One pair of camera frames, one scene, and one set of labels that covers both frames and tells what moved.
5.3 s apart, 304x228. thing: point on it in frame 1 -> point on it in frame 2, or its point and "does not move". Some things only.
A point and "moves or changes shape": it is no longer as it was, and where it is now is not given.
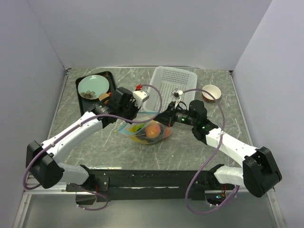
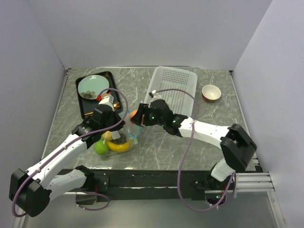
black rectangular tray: x=85 y=104 does not move
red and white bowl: x=214 y=90 does not move
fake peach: x=152 y=129 moves or changes shape
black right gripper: x=168 y=116 -> x=144 y=109
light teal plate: x=91 y=86 does not move
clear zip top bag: x=146 y=132 -> x=120 y=140
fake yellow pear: x=136 y=127 -> x=107 y=135
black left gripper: x=136 y=109 -> x=117 y=117
